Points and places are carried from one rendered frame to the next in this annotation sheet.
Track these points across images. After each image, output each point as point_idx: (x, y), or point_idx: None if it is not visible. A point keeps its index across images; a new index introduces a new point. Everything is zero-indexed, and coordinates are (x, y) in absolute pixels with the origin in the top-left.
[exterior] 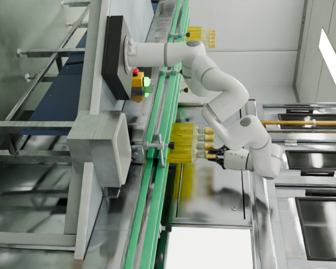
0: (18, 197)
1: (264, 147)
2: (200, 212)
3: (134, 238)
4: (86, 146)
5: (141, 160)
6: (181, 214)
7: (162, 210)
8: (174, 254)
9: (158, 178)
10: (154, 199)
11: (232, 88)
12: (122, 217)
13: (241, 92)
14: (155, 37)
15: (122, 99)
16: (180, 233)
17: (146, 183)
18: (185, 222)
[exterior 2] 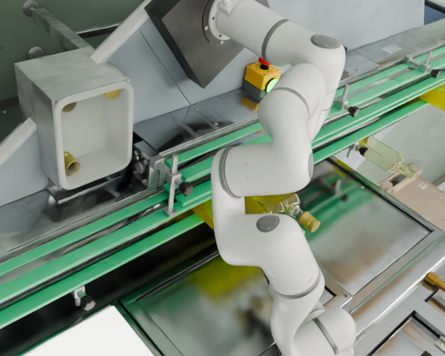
0: None
1: (289, 299)
2: (173, 323)
3: None
4: (30, 92)
5: (143, 181)
6: (146, 302)
7: (143, 278)
8: (65, 344)
9: (140, 223)
10: (96, 244)
11: (277, 143)
12: (23, 231)
13: (287, 160)
14: (381, 50)
15: (193, 80)
16: (111, 325)
17: (119, 216)
18: (136, 317)
